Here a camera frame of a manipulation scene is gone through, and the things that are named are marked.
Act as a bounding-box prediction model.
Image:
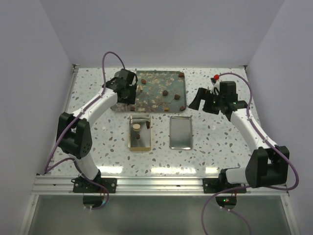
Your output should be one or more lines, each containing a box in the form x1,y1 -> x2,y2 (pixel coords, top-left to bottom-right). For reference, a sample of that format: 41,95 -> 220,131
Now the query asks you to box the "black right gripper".
189,87 -> 225,115

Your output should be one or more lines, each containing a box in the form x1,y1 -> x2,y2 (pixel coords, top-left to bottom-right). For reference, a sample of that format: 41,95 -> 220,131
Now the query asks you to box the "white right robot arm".
189,81 -> 290,192

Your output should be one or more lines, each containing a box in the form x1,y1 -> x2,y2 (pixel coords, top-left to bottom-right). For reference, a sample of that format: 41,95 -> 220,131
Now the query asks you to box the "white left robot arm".
56,69 -> 138,192

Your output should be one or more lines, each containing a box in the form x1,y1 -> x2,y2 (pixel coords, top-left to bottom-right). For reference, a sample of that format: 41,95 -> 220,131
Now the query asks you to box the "blue floral serving tray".
111,70 -> 187,113

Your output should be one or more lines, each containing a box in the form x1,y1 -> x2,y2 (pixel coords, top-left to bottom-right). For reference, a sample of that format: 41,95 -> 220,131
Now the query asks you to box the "gold tin box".
128,115 -> 152,152

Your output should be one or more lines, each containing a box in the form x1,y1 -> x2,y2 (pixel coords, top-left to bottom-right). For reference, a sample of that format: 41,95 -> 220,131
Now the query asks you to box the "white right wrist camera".
211,74 -> 220,94

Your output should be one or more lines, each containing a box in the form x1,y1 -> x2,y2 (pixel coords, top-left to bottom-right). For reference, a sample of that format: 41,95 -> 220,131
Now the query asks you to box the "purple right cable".
201,72 -> 298,235

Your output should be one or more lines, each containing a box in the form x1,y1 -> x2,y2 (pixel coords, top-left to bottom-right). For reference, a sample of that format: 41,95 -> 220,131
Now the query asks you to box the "aluminium front rail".
31,176 -> 289,196

